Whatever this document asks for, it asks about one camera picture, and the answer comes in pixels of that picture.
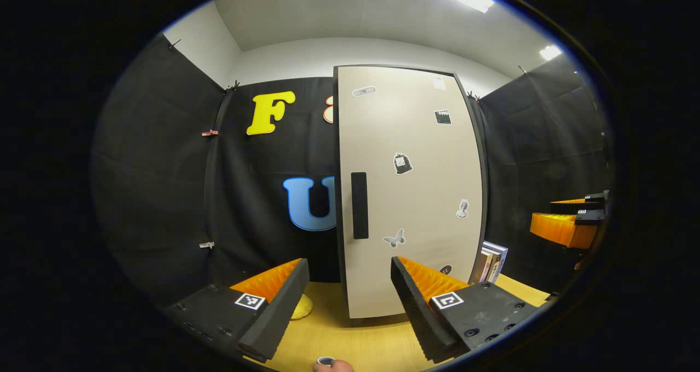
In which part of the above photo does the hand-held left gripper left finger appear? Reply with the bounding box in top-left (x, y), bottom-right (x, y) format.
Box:
top-left (164, 258), bottom-right (310, 363)

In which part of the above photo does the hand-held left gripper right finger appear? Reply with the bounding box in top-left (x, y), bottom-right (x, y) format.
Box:
top-left (390, 256), bottom-right (539, 363)

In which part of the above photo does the beige cabinet door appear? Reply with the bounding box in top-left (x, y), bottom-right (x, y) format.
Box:
top-left (335, 66), bottom-right (485, 321)

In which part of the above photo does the black door handle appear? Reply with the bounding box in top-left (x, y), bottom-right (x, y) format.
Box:
top-left (351, 172), bottom-right (369, 240)

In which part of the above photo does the grey cabinet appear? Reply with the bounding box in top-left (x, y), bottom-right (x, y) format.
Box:
top-left (332, 64), bottom-right (489, 327)

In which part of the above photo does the beige cover book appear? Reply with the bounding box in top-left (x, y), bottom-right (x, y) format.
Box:
top-left (470, 250), bottom-right (489, 284)

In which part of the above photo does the blue grey book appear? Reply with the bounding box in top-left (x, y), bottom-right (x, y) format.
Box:
top-left (481, 241), bottom-right (509, 283)

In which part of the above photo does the black backdrop cloth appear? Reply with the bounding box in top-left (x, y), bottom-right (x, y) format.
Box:
top-left (90, 33), bottom-right (613, 310)

